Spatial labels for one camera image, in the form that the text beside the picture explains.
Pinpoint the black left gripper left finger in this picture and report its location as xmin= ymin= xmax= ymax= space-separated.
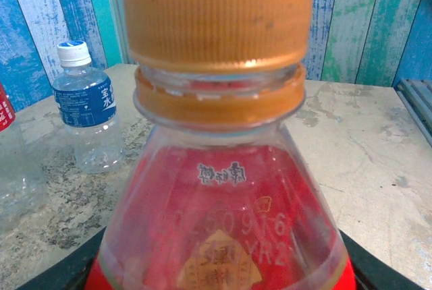
xmin=20 ymin=227 xmax=105 ymax=290

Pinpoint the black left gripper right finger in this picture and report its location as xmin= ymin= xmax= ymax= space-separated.
xmin=337 ymin=227 xmax=421 ymax=290

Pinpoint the clear bottle with red label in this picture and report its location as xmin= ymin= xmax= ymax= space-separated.
xmin=0 ymin=82 xmax=48 ymax=233

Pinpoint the small clear bottle blue label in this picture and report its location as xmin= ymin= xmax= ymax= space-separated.
xmin=51 ymin=40 xmax=126 ymax=175

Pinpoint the red tea bottle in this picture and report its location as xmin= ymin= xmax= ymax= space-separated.
xmin=84 ymin=62 xmax=358 ymax=290

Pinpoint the blue and white bottle cap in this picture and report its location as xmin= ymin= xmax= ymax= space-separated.
xmin=56 ymin=40 xmax=93 ymax=68

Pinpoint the orange bottle cap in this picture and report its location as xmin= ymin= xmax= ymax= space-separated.
xmin=122 ymin=0 xmax=314 ymax=72

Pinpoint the aluminium table edge rail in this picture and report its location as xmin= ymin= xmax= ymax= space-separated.
xmin=394 ymin=78 xmax=432 ymax=144

